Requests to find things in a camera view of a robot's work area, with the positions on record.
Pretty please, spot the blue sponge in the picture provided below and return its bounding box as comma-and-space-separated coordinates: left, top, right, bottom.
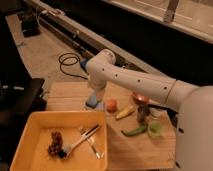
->
86, 93, 98, 108

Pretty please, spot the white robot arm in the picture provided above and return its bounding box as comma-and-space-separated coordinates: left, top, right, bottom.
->
86, 49, 213, 171

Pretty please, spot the red bowl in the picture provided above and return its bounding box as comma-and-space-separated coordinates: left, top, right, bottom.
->
132, 92, 149, 104

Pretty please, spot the blue electronic device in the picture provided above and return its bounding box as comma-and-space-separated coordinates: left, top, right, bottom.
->
80, 60, 88, 71

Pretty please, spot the metal cup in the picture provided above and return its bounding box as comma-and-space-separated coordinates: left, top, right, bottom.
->
137, 105, 150, 123

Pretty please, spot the wooden brush block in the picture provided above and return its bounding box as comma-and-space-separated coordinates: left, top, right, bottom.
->
148, 104, 167, 110

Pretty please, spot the white small cup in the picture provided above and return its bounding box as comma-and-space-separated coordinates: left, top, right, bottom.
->
150, 108, 163, 119

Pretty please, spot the green pepper toy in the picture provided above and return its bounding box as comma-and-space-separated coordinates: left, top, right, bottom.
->
121, 125, 147, 137

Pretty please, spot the silver fork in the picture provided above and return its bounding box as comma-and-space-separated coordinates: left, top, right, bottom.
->
79, 127, 104, 159

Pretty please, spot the wooden cutting board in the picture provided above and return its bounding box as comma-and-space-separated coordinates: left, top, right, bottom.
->
47, 82, 176, 171

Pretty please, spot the green plastic cup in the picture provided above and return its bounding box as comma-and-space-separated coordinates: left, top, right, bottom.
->
147, 120, 163, 138

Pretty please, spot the dark grape bunch toy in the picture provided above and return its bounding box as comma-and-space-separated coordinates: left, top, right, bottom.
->
47, 132, 63, 156

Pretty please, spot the black chair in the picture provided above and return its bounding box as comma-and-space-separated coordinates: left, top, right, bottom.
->
0, 78, 46, 163

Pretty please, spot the black box device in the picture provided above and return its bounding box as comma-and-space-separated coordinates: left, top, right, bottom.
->
21, 13, 40, 37

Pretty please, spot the yellow plastic tray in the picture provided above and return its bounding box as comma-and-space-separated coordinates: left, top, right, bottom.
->
10, 111, 108, 171

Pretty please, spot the black cable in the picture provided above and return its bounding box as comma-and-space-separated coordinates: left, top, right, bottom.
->
57, 52, 90, 81

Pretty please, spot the metal rail beam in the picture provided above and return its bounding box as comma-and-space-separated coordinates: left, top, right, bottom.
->
24, 0, 164, 76

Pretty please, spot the black handled spatula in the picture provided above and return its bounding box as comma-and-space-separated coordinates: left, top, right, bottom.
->
59, 125, 100, 159

